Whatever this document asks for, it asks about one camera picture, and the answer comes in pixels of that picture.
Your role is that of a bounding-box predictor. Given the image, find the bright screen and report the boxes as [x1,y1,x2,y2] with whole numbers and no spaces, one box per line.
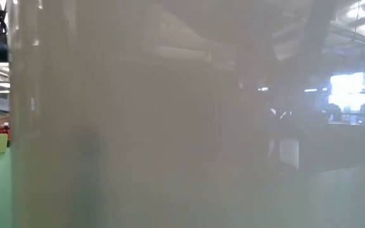
[328,72,365,113]

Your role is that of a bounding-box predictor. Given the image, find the clear plastic bin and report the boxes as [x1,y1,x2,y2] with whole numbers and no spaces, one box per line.
[6,0,365,228]

